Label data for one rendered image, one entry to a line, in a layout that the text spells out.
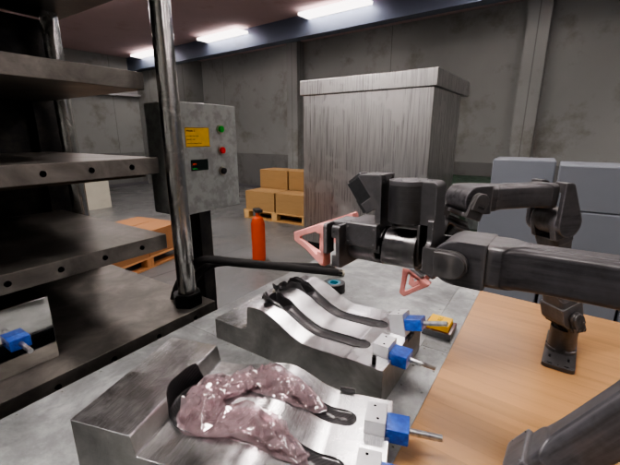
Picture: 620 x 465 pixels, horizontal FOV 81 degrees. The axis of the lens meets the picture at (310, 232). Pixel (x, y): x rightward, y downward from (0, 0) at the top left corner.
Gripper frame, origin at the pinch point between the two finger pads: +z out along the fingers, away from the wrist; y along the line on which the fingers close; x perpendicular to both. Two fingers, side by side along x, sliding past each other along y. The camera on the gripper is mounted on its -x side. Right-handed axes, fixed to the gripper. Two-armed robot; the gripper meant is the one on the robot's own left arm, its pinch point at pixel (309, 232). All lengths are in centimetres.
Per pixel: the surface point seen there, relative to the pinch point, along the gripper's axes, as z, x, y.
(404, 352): -10.5, 29.4, -18.9
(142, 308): 78, 39, -8
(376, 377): -7.5, 32.8, -12.2
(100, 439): 20.0, 30.4, 30.4
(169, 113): 65, -24, -18
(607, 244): -52, 45, -210
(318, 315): 15.0, 29.8, -22.9
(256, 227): 228, 70, -211
